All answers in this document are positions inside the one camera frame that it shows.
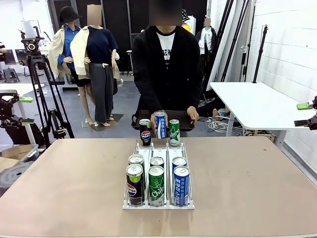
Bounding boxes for tall black camera tripod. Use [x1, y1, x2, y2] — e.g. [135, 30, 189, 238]
[18, 26, 75, 149]

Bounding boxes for seated person in background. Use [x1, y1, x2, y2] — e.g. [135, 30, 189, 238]
[197, 88, 232, 120]

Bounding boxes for mannequin with yellow hoodie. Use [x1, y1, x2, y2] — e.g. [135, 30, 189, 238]
[182, 8, 197, 34]

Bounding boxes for person's left hand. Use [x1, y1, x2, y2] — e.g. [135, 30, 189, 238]
[186, 106, 200, 125]

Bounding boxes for short black tripod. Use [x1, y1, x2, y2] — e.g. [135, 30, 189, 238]
[47, 109, 67, 140]

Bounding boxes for black Pepsi can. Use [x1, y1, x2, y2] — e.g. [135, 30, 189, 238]
[126, 164, 145, 206]
[128, 154, 146, 174]
[139, 119, 152, 147]

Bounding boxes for grey mannequin base plate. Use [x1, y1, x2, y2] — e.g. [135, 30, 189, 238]
[82, 113, 124, 132]

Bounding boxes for mannequin with navy top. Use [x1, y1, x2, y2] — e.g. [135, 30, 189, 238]
[70, 4, 121, 127]

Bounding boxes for open cardboard box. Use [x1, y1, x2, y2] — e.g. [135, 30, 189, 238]
[1, 144, 39, 161]

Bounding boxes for green Chilsung cider can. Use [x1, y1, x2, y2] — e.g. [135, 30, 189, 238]
[148, 165, 165, 207]
[169, 119, 180, 147]
[150, 156, 165, 170]

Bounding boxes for dark brown serving tray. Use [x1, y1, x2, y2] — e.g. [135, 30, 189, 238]
[131, 109, 196, 131]

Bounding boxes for black backpack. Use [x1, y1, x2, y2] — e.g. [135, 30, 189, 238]
[0, 122, 45, 147]

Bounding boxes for person's left forearm black sleeve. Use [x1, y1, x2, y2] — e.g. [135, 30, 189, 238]
[183, 71, 202, 110]

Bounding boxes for white three-lane can rack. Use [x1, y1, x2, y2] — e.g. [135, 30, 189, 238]
[122, 138, 196, 210]

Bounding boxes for grey round base plate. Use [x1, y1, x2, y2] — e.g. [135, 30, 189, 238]
[0, 161, 35, 197]

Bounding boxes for flat cardboard sheet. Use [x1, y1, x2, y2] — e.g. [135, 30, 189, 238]
[0, 156, 21, 173]

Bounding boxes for white floor cables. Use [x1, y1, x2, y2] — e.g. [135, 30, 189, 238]
[207, 116, 233, 133]

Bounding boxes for black leaning stand poles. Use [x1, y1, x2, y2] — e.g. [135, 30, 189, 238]
[214, 0, 256, 83]

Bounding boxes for person's right hand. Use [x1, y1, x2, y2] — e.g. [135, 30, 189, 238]
[150, 111, 159, 134]

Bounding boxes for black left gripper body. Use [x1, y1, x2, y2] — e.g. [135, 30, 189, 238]
[0, 91, 16, 124]

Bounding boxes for person in black cardigan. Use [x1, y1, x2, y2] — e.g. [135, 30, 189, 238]
[131, 0, 202, 138]

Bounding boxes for mannequin with white jacket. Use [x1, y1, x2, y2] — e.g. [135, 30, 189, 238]
[196, 17, 217, 75]

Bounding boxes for black light stand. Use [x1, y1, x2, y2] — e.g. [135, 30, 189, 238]
[252, 24, 269, 84]

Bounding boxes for blue Pocari Sweat can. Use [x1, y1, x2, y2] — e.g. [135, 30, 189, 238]
[154, 111, 167, 139]
[171, 156, 188, 172]
[173, 166, 191, 207]

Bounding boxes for mannequin with black hat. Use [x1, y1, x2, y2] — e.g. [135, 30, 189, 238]
[48, 5, 83, 98]

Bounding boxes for person's right forearm black sleeve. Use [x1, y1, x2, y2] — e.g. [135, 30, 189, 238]
[137, 79, 163, 116]

